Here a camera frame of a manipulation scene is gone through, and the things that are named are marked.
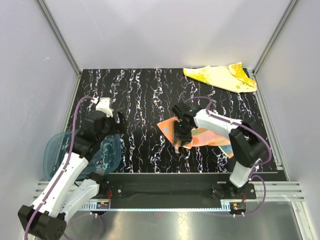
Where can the left small connector box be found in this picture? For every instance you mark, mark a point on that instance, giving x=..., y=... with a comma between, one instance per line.
x=102, y=205

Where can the yellow cream towel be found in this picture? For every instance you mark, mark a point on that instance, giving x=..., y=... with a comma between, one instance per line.
x=231, y=78

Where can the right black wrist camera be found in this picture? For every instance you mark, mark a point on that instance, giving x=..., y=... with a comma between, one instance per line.
x=182, y=110

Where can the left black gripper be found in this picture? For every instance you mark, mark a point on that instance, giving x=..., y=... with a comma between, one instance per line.
x=118, y=128

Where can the aluminium front rail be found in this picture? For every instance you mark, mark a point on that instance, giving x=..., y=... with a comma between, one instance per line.
x=269, y=191

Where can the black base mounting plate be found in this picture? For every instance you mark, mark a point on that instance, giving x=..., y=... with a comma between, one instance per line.
x=200, y=184

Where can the right orange connector box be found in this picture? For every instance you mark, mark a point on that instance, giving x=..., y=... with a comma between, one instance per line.
x=238, y=207

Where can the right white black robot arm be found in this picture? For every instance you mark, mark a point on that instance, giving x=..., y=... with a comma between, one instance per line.
x=247, y=145

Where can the right aluminium frame post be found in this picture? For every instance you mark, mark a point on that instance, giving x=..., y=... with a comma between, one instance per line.
x=277, y=31

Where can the blue transparent plastic bin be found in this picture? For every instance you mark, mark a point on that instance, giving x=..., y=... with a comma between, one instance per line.
x=104, y=162

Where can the black marbled table mat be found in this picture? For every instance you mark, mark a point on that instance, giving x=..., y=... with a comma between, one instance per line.
x=146, y=96

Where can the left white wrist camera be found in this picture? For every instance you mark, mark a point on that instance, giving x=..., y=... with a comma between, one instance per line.
x=104, y=105

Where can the left aluminium frame post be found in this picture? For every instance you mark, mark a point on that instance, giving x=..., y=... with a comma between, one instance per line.
x=58, y=36

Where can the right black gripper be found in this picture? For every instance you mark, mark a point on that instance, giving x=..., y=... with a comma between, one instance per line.
x=185, y=139

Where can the aluminium frame post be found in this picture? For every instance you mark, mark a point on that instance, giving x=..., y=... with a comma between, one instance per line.
x=277, y=31
x=58, y=36

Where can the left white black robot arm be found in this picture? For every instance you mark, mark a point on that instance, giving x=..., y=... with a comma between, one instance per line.
x=47, y=217

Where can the orange polka dot towel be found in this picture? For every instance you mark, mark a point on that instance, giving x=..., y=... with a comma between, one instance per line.
x=201, y=137

